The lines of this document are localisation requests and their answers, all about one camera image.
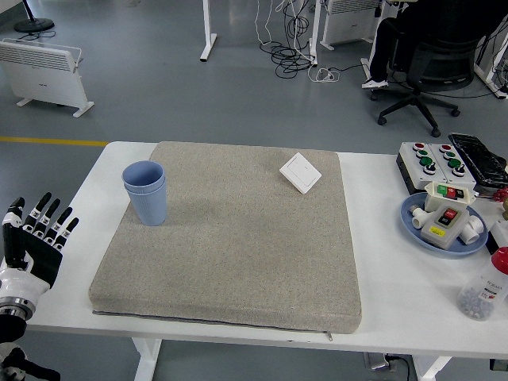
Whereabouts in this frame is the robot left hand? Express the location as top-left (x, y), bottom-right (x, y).
top-left (0, 192), bottom-right (80, 307)

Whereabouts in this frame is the blue ribbed plastic cup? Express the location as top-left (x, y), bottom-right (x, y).
top-left (121, 160), bottom-right (165, 194)
top-left (124, 180), bottom-right (167, 227)

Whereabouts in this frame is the white panel heater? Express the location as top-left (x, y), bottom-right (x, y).
top-left (319, 0), bottom-right (384, 51)
top-left (0, 38), bottom-right (95, 118)

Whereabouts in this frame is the grey-brown cushion mat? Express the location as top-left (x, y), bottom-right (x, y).
top-left (87, 140), bottom-right (363, 341)

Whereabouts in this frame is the black fan stand base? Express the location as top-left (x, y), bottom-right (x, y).
top-left (13, 0), bottom-right (56, 33)

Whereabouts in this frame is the white desk leg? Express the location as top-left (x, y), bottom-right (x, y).
top-left (307, 0), bottom-right (322, 67)
top-left (199, 0), bottom-right (218, 62)

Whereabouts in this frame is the grey power strip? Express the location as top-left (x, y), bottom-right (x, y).
top-left (363, 351), bottom-right (416, 374)

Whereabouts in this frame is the white table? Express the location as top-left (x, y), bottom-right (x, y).
top-left (4, 140), bottom-right (508, 381)

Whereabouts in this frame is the blue round plate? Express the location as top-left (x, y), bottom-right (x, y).
top-left (399, 192), bottom-right (490, 260)

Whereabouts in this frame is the white pipe fitting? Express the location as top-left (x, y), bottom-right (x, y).
top-left (410, 203), bottom-right (432, 231)
top-left (459, 214), bottom-right (487, 245)

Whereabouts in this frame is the white button control box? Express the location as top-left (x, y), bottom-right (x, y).
top-left (428, 141), bottom-right (477, 192)
top-left (395, 141), bottom-right (452, 195)

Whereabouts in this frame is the clear jar with red lid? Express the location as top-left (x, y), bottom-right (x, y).
top-left (456, 245), bottom-right (508, 321)

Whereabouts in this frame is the black office chair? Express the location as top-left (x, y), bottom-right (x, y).
top-left (371, 27), bottom-right (477, 138)

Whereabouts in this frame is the black plastic tray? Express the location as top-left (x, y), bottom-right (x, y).
top-left (448, 132), bottom-right (508, 187)

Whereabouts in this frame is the white small box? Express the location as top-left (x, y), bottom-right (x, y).
top-left (486, 220), bottom-right (508, 255)

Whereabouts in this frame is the white wall switch plate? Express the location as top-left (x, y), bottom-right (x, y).
top-left (279, 152), bottom-right (323, 196)

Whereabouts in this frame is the white floor cable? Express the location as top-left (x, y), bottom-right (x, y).
top-left (253, 0), bottom-right (342, 84)

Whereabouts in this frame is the black floor cable bundle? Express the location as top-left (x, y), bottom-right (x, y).
top-left (260, 0), bottom-right (318, 79)

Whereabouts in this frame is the cream red-green switch box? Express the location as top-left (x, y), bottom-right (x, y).
top-left (422, 181), bottom-right (479, 214)

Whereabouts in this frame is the grey red-black switch box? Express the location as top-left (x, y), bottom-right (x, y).
top-left (419, 205), bottom-right (471, 251)

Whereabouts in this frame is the white desk frame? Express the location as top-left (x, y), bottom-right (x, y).
top-left (472, 0), bottom-right (508, 100)

